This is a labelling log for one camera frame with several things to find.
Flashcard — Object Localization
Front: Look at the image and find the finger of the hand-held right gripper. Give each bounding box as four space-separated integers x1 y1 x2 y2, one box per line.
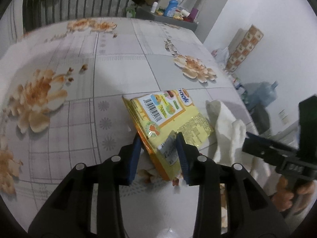
242 132 300 165

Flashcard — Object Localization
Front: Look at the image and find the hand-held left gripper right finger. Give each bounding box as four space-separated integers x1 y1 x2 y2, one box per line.
176 132 291 238

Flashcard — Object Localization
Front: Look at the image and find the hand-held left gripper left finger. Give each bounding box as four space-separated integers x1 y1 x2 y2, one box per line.
28 136 142 238

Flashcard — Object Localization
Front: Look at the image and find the yellow snack packet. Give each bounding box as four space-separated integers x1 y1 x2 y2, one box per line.
122 88 215 181

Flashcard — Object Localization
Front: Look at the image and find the person's right hand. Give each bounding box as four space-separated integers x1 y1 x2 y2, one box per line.
271 177 316 212

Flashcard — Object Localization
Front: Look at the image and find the dark bin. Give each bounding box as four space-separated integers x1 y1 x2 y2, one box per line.
251 103 271 135

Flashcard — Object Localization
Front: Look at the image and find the white cloth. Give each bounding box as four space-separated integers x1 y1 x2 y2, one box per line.
205 100 270 186

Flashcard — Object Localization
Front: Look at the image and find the large blue water jug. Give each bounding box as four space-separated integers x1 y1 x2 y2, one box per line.
244 81 278 109

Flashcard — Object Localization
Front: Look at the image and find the patterned tall box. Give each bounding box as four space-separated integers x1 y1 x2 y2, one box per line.
225 24 264 72

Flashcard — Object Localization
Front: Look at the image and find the white plastic bag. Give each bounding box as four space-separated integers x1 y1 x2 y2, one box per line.
211 47 231 70

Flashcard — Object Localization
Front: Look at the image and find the grey cabinet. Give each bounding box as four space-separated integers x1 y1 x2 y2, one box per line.
135 6 199 33

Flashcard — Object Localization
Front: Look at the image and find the blue detergent bottle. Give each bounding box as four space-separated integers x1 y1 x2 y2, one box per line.
163 0 179 17

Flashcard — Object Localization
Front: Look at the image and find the metal balcony railing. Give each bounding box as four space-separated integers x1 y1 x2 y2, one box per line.
22 0 134 30

